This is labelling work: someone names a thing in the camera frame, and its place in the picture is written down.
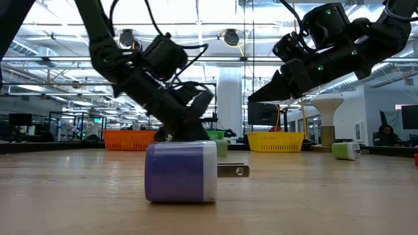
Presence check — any blue sand hourglass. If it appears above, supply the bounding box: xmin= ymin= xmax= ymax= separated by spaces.
xmin=202 ymin=112 xmax=219 ymax=131

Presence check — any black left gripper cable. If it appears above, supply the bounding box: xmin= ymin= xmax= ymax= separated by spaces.
xmin=109 ymin=0 xmax=210 ymax=89

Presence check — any green USB wall charger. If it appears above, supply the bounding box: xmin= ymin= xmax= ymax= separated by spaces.
xmin=214 ymin=139 xmax=229 ymax=157
xmin=331 ymin=142 xmax=362 ymax=161

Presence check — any black ceiling cable reel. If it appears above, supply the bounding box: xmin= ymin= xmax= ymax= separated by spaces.
xmin=222 ymin=28 xmax=241 ymax=47
xmin=119 ymin=28 xmax=137 ymax=50

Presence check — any white building column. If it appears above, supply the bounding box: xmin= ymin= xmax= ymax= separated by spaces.
xmin=217 ymin=67 xmax=244 ymax=144

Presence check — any black monitor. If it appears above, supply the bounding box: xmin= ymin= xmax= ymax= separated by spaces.
xmin=247 ymin=101 xmax=280 ymax=127
xmin=400 ymin=104 xmax=418 ymax=131
xmin=8 ymin=113 xmax=33 ymax=127

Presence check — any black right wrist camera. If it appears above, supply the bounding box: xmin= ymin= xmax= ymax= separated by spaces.
xmin=272 ymin=31 xmax=308 ymax=63

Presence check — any yellow cable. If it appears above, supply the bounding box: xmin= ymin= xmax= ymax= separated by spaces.
xmin=299 ymin=97 xmax=310 ymax=140

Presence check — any person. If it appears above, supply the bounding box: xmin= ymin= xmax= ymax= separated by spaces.
xmin=373 ymin=123 xmax=406 ymax=147

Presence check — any purple USB wall charger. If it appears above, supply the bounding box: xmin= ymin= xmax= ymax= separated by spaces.
xmin=144 ymin=140 xmax=251 ymax=204

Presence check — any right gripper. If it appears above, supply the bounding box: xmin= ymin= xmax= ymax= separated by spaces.
xmin=248 ymin=44 xmax=372 ymax=102

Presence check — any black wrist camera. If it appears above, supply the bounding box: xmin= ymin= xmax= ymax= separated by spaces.
xmin=140 ymin=31 xmax=189 ymax=82
xmin=272 ymin=31 xmax=308 ymax=63

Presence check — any yellow plastic basket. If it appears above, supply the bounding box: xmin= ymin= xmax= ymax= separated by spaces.
xmin=247 ymin=131 xmax=305 ymax=153

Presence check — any white mushroom table lamp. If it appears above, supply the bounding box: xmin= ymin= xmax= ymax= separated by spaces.
xmin=310 ymin=93 xmax=346 ymax=147

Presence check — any orange plastic basket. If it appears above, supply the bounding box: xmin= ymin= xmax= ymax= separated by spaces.
xmin=103 ymin=129 xmax=157 ymax=151

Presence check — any green plastic basket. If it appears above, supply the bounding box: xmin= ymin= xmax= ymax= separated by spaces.
xmin=204 ymin=129 xmax=226 ymax=142

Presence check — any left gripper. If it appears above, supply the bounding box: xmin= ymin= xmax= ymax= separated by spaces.
xmin=112 ymin=70 xmax=215 ymax=142

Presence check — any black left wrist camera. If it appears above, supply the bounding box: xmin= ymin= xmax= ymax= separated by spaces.
xmin=140 ymin=31 xmax=189 ymax=82

